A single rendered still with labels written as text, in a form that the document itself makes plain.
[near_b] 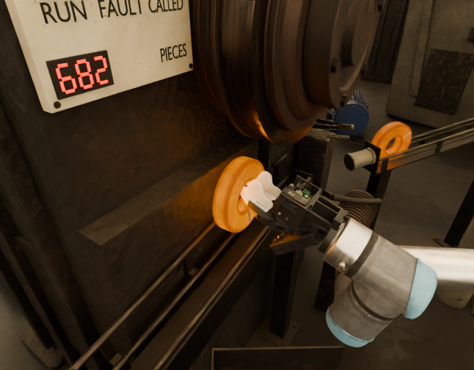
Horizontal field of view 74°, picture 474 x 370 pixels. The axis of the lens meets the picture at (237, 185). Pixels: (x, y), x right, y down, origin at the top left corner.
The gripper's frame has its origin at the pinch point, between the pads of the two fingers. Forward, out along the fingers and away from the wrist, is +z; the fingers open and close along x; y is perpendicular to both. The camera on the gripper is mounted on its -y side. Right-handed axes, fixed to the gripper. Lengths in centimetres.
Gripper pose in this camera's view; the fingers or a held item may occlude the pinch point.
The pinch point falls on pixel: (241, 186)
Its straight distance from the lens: 63.7
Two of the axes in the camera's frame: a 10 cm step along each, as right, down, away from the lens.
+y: 2.2, -7.2, -6.6
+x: -5.6, 4.7, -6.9
